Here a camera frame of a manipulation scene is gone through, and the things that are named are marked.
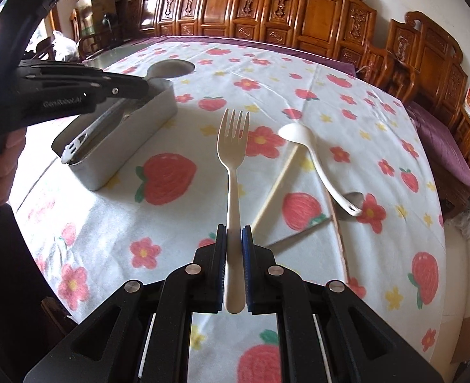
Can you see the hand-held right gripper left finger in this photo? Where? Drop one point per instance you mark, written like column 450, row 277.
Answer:
column 220, row 271

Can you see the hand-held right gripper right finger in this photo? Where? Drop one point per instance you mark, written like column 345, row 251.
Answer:
column 247, row 271

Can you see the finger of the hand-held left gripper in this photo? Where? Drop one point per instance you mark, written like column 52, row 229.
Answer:
column 127, row 87
column 59, row 70

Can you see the rectangular metal tin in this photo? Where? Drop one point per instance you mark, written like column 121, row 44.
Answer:
column 111, row 159

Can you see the cream plastic fork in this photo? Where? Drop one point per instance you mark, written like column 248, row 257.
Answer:
column 231, row 191

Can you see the white plastic bag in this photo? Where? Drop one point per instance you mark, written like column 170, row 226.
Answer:
column 64, row 46

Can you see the wooden dining chair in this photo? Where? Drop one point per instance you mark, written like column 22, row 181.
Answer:
column 79, row 36

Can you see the strawberry print tablecloth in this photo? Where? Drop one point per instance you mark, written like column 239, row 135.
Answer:
column 179, row 215

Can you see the dark cabinet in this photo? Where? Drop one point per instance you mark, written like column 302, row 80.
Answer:
column 107, row 16

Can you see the pale wooden chopstick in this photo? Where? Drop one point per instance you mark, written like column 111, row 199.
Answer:
column 277, row 185

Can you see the white plastic spoon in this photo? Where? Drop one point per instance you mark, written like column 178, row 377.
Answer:
column 299, row 135

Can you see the carved wooden sofa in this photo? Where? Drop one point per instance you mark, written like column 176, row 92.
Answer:
column 319, row 12

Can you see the purple armchair cushion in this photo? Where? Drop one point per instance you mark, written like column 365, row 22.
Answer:
column 442, row 139

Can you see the carved wooden armchair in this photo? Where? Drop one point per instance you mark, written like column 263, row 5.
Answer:
column 430, row 60

